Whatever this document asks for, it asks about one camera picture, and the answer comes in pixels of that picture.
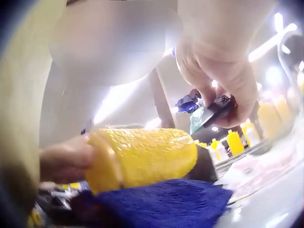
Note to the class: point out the blue cloth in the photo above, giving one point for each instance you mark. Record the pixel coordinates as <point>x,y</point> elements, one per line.
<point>161,204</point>

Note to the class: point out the person's right hand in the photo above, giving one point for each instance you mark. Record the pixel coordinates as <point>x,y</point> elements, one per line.
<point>213,35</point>

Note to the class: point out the person's body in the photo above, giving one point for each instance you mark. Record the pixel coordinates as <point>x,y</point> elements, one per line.
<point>23,83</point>

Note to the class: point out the yellow juice bottle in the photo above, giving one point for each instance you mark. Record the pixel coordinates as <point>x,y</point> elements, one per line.
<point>147,156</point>

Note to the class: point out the row of yellow bottles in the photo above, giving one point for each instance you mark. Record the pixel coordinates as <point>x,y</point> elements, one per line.
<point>273,111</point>

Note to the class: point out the large clear glass jar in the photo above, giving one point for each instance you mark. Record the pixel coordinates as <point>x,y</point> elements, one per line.
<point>273,171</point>

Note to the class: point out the person's right thumb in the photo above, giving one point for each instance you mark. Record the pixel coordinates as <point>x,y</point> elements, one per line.
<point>244,95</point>

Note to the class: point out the person's left fingers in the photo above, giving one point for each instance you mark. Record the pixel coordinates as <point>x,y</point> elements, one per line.
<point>71,154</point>

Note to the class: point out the person's right fingers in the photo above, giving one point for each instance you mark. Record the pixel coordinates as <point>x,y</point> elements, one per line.
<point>197,71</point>

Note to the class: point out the person's left hand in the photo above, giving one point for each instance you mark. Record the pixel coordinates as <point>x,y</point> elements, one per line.
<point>64,159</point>

